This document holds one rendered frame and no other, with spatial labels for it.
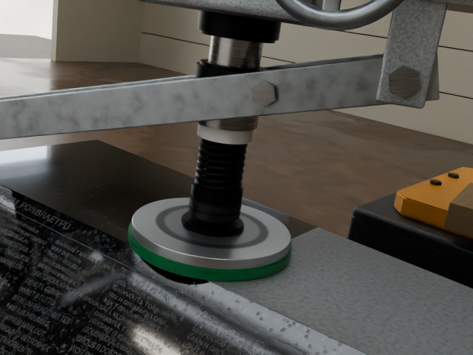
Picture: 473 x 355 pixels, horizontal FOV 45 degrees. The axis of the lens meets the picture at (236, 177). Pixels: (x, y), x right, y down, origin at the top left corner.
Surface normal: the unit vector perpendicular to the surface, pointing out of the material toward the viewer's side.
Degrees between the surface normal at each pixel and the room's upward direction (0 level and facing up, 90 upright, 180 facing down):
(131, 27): 90
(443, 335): 0
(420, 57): 90
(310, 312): 0
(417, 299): 0
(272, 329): 45
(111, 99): 90
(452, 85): 90
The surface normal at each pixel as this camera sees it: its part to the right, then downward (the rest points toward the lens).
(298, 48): -0.62, 0.15
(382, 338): 0.14, -0.95
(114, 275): -0.30, -0.56
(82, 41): 0.77, 0.28
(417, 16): -0.25, 0.25
